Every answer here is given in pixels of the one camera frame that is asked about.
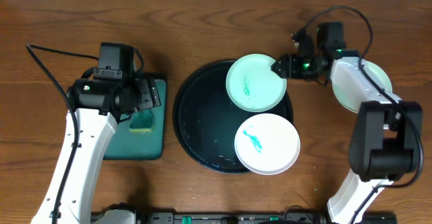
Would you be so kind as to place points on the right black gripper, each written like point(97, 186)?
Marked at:
point(287, 66)

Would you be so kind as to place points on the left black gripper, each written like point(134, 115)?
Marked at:
point(148, 93)

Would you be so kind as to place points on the green yellow sponge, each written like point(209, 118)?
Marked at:
point(142, 121)

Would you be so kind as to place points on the pale green plate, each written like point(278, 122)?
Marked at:
point(252, 85)

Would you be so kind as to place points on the mint green plate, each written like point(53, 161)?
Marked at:
point(381, 75)

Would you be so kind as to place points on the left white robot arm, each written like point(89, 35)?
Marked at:
point(86, 145)

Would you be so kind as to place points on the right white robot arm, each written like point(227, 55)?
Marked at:
point(385, 149)

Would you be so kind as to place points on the dark rectangular water tray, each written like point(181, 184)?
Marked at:
point(126, 145)

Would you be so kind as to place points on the round black serving tray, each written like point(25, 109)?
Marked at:
point(206, 120)

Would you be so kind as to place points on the white plate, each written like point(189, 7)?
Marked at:
point(267, 144)

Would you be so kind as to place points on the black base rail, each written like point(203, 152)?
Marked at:
point(124, 216)

